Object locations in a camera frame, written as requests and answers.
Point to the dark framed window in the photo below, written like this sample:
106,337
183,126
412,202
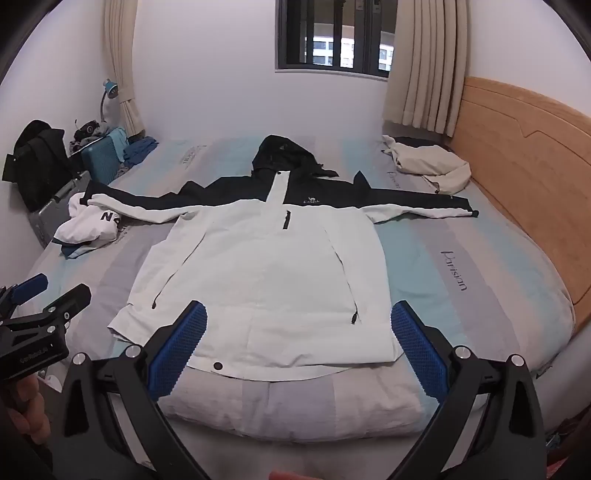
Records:
332,32

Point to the wooden headboard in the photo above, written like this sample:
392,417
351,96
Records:
531,175

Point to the black bag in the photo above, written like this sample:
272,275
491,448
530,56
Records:
37,161

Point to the white printed hoodie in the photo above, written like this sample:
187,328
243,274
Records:
83,226

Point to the person's left hand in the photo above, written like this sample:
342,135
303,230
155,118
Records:
27,401

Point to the beige jacket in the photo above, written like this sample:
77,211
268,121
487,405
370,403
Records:
429,161

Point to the blue desk lamp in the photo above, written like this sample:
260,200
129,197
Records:
110,87

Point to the bed with striped duvet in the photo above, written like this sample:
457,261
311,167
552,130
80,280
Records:
461,258

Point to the blue suitcase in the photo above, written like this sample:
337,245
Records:
104,157

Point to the grey hard case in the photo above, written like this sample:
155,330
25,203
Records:
55,207

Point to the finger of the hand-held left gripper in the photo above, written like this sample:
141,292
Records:
69,300
30,284

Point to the blue clothes pile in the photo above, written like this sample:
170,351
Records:
138,150

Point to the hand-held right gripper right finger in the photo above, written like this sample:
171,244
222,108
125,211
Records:
418,350

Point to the white and black hooded jacket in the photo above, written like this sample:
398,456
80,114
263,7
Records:
277,277

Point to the grey clothes heap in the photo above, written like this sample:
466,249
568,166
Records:
90,131

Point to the beige curtain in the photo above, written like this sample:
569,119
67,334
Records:
425,60
122,55

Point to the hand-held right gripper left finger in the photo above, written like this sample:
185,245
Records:
178,350

